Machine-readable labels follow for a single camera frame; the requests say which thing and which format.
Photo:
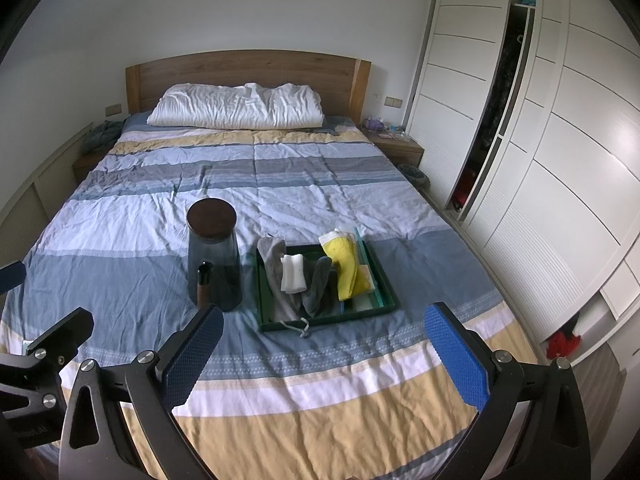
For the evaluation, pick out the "grey-blue crumpled clothes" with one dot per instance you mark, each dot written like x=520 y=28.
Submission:
x=102 y=135

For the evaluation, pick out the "white sliding-door wardrobe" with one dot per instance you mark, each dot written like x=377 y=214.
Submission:
x=550 y=160

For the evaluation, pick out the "beige wall socket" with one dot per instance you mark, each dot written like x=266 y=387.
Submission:
x=393 y=102
x=113 y=109

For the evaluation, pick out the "yellow towel with white trim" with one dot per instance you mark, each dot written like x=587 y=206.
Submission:
x=342 y=265

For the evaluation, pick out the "wooden nightstand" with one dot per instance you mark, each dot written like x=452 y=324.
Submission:
x=400 y=152
x=87 y=164

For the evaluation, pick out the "wooden bed headboard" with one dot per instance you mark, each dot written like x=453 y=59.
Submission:
x=250 y=67

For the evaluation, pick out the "striped blue yellow blanket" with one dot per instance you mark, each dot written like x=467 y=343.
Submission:
x=325 y=185

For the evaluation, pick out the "dark waste bin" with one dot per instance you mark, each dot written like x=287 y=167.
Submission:
x=412 y=173

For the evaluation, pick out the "cream radiator cover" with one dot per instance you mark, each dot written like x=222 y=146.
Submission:
x=40 y=185

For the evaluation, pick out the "clear plastic packets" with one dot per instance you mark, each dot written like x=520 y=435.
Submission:
x=395 y=134

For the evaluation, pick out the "red bag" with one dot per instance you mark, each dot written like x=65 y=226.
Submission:
x=463 y=190

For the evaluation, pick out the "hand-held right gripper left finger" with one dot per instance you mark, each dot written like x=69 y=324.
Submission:
x=192 y=355

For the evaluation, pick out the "white folded duvet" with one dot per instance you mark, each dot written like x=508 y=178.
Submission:
x=235 y=107

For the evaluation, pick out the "small brown bottle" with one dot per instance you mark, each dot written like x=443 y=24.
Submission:
x=205 y=285

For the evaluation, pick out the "blue pillow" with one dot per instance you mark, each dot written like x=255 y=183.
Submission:
x=340 y=122
x=135 y=121

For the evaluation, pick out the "white textured cloth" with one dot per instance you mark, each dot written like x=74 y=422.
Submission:
x=292 y=275

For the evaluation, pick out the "glass jar with wooden lid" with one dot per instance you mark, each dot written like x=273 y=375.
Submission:
x=215 y=260

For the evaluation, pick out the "tissue box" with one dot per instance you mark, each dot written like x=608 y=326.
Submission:
x=374 y=123

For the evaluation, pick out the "dark hanging clothes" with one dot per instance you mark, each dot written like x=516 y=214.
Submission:
x=500 y=100

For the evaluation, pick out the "dark green tray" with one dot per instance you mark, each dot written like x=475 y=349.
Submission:
x=330 y=319

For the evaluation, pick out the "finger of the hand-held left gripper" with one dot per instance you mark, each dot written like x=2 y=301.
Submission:
x=12 y=276
x=60 y=335

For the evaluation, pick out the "red plush toy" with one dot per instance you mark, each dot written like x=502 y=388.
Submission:
x=564 y=346

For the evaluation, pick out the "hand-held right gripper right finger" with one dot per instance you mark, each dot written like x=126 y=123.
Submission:
x=457 y=355

